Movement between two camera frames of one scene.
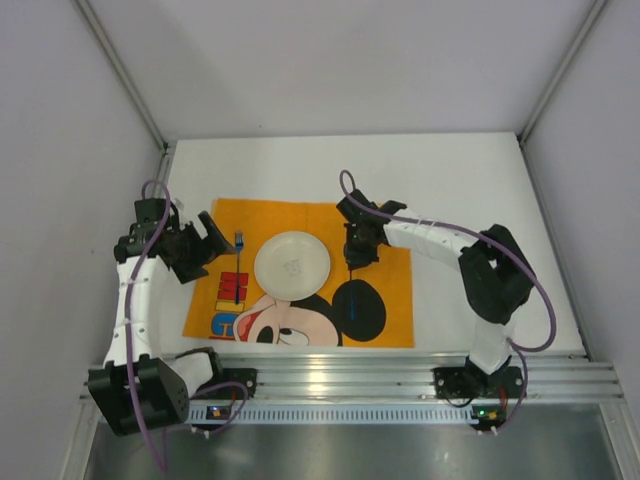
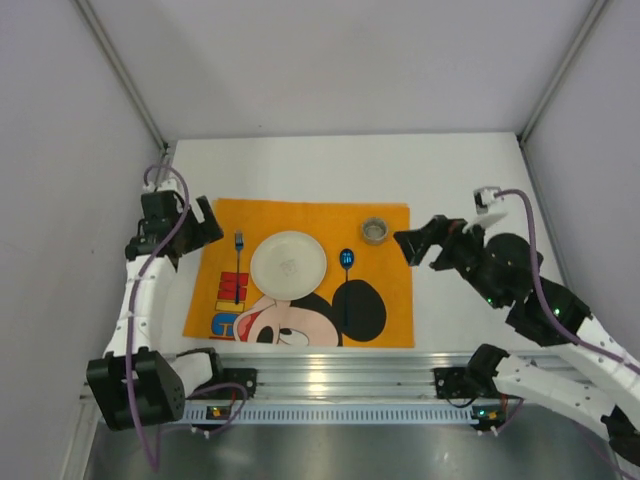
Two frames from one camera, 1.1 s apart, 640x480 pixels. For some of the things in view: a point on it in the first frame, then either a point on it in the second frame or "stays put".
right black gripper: x=360 y=248 -> x=439 y=245
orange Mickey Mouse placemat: x=370 y=306 stays put
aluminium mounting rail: x=296 y=378 stays put
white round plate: x=292 y=266 stays put
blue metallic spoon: x=352 y=297 -> x=346 y=262
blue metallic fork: x=239 y=243 stays put
